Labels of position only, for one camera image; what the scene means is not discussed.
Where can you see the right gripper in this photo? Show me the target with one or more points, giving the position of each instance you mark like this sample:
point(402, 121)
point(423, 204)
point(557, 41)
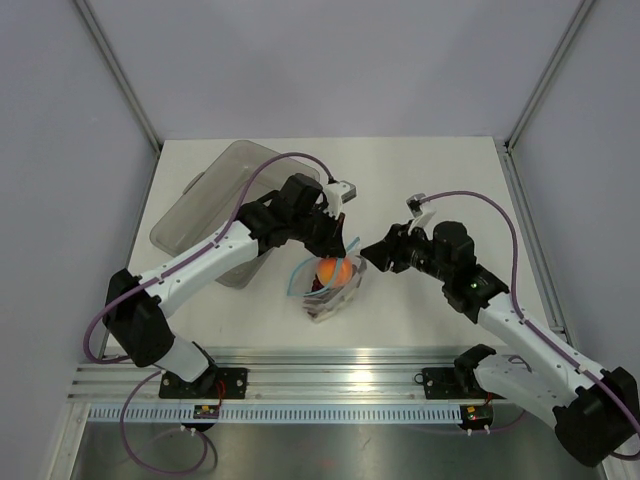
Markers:
point(393, 248)

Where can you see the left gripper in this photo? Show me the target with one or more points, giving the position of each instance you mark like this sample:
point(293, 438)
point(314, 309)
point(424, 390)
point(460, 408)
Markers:
point(332, 243)

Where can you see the orange peach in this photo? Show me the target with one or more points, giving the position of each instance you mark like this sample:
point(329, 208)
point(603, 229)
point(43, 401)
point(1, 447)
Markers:
point(331, 268)

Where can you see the clear zip top bag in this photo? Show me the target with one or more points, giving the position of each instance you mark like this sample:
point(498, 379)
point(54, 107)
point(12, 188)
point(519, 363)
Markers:
point(302, 276)

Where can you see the red grape bunch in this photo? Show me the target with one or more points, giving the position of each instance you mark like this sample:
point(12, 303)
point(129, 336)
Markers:
point(325, 292)

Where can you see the grey toy fish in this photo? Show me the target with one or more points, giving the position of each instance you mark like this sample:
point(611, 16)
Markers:
point(321, 306)

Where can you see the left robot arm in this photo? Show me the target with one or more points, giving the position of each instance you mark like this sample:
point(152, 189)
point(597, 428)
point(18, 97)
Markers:
point(139, 307)

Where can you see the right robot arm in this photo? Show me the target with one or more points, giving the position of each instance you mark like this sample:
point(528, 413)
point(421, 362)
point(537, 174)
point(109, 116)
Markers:
point(592, 410)

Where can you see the clear plastic tray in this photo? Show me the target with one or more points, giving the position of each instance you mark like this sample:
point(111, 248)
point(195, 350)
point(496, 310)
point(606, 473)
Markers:
point(209, 199)

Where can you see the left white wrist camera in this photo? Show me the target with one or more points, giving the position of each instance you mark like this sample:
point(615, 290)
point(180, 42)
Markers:
point(337, 195)

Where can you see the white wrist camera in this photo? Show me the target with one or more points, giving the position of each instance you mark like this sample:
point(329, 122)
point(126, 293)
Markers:
point(337, 195)
point(422, 211)

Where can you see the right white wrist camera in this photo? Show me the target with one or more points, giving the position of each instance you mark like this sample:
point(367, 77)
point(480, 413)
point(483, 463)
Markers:
point(422, 211)

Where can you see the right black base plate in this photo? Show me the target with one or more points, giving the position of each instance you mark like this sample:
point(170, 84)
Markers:
point(440, 383)

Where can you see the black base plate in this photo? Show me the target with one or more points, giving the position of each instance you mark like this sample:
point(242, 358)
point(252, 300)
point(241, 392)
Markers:
point(219, 382)
point(440, 383)

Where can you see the white slotted cable duct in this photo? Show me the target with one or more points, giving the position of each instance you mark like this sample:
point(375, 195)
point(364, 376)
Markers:
point(437, 414)

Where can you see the right side aluminium rail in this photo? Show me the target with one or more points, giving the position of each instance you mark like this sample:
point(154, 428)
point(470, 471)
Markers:
point(582, 234)

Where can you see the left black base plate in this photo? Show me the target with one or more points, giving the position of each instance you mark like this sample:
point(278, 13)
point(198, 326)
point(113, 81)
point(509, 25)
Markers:
point(219, 382)

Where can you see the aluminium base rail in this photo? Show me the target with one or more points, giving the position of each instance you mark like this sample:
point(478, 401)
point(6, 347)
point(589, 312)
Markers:
point(291, 375)

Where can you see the right aluminium frame post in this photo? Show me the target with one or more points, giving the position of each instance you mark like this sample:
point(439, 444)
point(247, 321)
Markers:
point(551, 70)

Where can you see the aluminium frame post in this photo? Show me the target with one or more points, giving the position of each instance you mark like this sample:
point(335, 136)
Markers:
point(551, 70)
point(107, 53)

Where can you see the left aluminium frame post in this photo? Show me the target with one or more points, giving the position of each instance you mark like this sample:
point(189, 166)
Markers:
point(107, 53)

